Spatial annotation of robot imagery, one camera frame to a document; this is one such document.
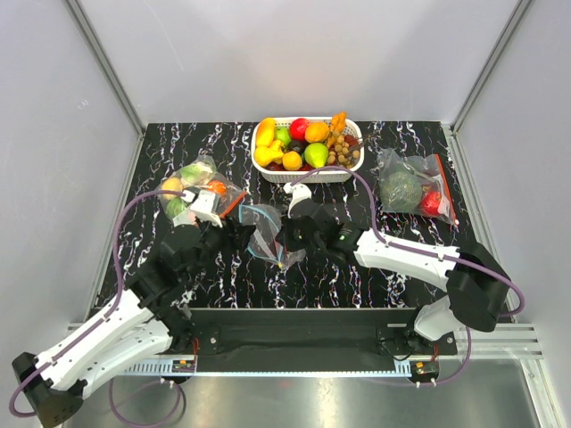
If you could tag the white plastic basket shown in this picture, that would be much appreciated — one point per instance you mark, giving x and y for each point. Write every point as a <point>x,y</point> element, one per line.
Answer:
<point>276,174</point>

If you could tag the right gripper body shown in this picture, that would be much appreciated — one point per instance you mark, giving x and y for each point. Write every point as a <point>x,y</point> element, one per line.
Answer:
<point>294,240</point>

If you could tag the green fake apple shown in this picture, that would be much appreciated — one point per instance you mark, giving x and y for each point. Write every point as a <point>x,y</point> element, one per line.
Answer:
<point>283,135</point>

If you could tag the fake broccoli head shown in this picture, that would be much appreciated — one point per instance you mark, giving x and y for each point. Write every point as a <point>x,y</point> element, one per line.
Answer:
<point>400,192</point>

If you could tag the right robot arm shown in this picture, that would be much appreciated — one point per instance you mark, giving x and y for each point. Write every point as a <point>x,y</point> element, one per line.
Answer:
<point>473,281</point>

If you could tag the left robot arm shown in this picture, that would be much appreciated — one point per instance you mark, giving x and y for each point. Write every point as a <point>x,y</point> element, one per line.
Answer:
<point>141,320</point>

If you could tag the red fake apple in bag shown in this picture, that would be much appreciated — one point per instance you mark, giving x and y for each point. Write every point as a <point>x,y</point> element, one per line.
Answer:
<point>430,204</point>

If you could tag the yellow fake lemon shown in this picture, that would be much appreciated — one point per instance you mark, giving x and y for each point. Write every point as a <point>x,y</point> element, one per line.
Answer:
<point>292,161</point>

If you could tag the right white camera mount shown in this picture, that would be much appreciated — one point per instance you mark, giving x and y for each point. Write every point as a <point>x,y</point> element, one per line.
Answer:
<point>298,192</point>

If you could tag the brown fake longan bunch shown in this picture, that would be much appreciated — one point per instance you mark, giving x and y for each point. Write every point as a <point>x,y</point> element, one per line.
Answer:
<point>341,156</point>

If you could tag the yellow fake bell pepper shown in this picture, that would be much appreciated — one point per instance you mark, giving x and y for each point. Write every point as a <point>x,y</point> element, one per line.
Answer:
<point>273,153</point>

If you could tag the orange fake fruit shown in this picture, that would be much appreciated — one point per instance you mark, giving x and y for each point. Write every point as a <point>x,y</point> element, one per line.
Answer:
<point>317,132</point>

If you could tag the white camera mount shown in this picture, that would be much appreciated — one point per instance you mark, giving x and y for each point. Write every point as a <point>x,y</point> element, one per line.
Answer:
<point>298,192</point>
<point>199,208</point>

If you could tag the green fake pear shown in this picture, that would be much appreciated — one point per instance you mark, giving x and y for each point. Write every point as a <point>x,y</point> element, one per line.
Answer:
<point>316,155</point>

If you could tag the red fake chili peppers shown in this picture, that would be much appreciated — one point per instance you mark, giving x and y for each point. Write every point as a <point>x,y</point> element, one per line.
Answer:
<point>351,143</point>

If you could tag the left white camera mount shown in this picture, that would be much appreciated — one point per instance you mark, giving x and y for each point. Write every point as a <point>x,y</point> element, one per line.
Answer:
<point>199,208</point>

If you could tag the blue zip clear bag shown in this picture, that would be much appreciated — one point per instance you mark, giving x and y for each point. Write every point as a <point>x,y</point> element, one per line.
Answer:
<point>263,243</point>

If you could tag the orange fake carrot bunch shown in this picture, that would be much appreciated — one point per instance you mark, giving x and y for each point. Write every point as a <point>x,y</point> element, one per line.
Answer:
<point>337,126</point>

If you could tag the red zip bag with broccoli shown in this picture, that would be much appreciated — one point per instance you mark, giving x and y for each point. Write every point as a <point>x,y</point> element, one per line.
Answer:
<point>429,171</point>

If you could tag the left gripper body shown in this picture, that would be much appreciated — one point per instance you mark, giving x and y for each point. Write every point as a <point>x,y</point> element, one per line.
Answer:
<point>213,240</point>

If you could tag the yellow fake mango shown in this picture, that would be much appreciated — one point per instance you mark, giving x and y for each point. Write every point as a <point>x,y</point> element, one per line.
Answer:
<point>265,132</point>

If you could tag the orange zip bag of fruit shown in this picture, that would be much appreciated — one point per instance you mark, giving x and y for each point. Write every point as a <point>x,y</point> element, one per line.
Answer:
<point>202,173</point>

